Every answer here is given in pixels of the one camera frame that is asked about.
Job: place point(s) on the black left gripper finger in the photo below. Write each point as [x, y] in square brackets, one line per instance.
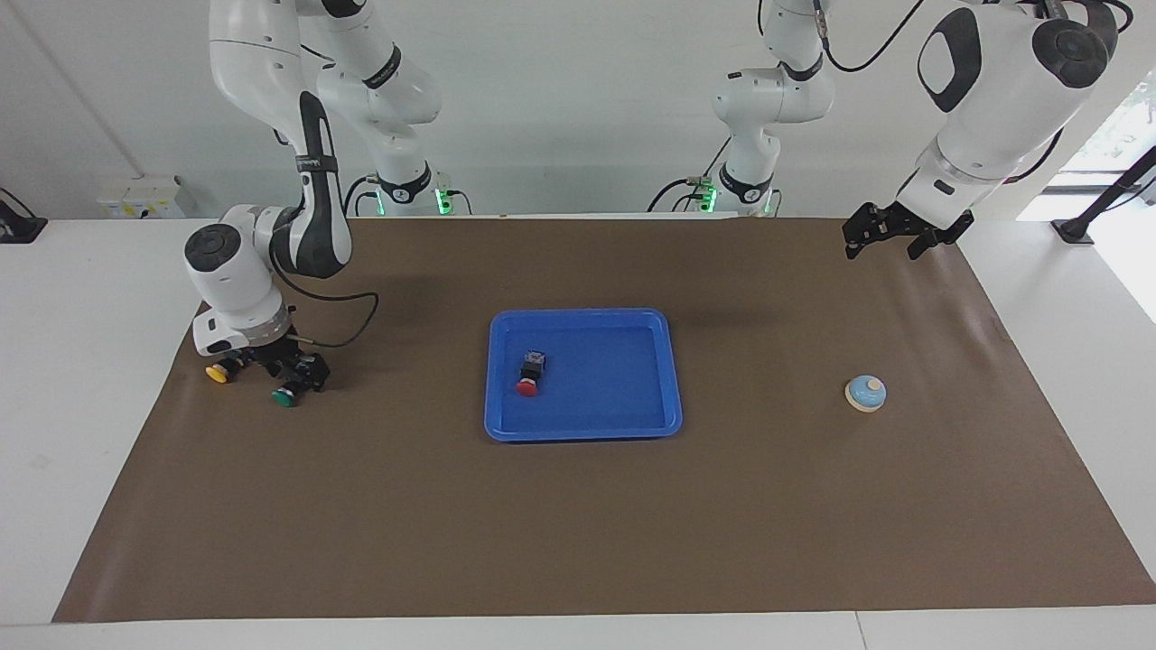
[851, 250]
[918, 248]

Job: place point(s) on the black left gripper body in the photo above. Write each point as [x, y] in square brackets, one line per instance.
[894, 224]

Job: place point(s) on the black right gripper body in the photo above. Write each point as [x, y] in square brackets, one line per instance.
[280, 352]

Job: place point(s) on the green push button switch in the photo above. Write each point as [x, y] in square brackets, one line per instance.
[287, 395]

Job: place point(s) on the yellow push button switch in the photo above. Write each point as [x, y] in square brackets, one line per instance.
[219, 372]

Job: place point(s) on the red push button switch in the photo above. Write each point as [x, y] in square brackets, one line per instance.
[529, 379]

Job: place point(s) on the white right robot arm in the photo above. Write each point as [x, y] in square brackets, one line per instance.
[230, 271]

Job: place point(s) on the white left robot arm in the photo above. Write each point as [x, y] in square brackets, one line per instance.
[993, 99]

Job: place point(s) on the light blue desk bell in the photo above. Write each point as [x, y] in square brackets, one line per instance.
[865, 392]

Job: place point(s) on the blue plastic tray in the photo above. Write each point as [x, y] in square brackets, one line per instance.
[614, 397]

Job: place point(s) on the brown paper table mat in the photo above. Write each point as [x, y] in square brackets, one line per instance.
[578, 524]

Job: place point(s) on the white wall socket box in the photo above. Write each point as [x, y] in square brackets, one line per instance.
[140, 199]

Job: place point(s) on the black table clamp mount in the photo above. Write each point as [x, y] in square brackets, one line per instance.
[18, 226]

